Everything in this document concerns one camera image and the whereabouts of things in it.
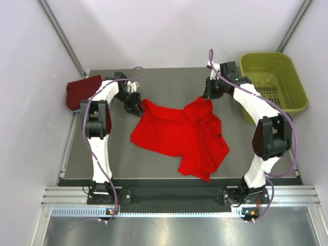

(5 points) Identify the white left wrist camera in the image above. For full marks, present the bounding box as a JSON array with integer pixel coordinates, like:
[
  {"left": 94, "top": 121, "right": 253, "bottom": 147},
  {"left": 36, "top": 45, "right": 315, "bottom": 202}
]
[{"left": 127, "top": 81, "right": 140, "bottom": 92}]

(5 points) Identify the dark red folded shirt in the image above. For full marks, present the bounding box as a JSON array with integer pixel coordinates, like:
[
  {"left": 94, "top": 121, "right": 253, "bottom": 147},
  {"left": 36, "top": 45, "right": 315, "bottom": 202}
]
[{"left": 66, "top": 75, "right": 103, "bottom": 111}]

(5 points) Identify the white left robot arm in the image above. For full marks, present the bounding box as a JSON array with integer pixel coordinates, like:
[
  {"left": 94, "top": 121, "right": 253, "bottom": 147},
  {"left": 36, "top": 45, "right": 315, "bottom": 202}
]
[{"left": 80, "top": 72, "right": 144, "bottom": 206}]

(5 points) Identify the red t shirt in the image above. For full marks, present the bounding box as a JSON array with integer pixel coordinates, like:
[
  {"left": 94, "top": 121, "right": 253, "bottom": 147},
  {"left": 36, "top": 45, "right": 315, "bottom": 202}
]
[{"left": 131, "top": 97, "right": 230, "bottom": 182}]

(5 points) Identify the green plastic laundry basket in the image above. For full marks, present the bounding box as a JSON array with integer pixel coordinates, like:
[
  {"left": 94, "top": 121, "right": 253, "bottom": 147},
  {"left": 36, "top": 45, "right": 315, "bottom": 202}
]
[{"left": 239, "top": 52, "right": 309, "bottom": 116}]

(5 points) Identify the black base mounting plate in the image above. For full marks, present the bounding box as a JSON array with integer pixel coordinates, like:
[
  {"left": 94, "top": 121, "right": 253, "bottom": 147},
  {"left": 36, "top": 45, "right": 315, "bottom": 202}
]
[{"left": 87, "top": 187, "right": 269, "bottom": 206}]

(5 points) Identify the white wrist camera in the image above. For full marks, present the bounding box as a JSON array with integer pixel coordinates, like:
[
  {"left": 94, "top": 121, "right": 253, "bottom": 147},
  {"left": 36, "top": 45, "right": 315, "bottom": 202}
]
[
  {"left": 207, "top": 62, "right": 220, "bottom": 80},
  {"left": 127, "top": 81, "right": 140, "bottom": 92}
]

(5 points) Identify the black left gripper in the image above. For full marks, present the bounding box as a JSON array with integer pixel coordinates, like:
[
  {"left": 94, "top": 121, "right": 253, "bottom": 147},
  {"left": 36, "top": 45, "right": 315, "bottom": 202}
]
[{"left": 114, "top": 90, "right": 144, "bottom": 116}]

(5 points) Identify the slotted cable duct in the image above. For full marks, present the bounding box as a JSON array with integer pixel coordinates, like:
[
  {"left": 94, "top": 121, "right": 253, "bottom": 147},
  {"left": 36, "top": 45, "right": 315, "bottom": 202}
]
[{"left": 51, "top": 207, "right": 256, "bottom": 218}]

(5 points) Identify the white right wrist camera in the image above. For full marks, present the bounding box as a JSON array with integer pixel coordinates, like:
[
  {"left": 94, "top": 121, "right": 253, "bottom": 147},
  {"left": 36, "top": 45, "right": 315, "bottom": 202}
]
[{"left": 207, "top": 62, "right": 220, "bottom": 80}]

